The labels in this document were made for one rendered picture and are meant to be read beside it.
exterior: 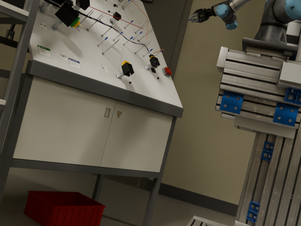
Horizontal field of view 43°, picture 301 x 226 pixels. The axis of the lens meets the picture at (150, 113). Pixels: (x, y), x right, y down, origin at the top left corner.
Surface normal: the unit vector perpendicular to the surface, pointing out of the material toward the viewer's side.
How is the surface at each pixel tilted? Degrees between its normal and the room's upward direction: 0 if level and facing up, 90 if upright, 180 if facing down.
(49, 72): 90
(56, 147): 90
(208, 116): 90
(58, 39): 50
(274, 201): 90
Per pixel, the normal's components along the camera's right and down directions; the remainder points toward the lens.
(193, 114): -0.24, -0.08
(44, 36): 0.71, -0.50
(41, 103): 0.72, 0.17
